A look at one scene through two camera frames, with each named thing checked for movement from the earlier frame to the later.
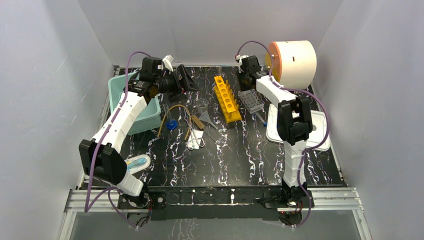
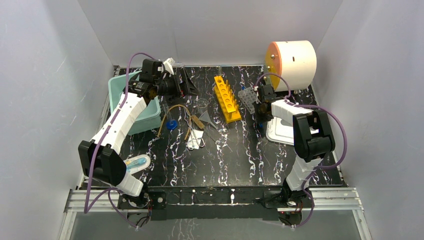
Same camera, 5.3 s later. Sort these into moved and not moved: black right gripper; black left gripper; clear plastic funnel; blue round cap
Moved: black right gripper
Not moved: clear plastic funnel; blue round cap; black left gripper
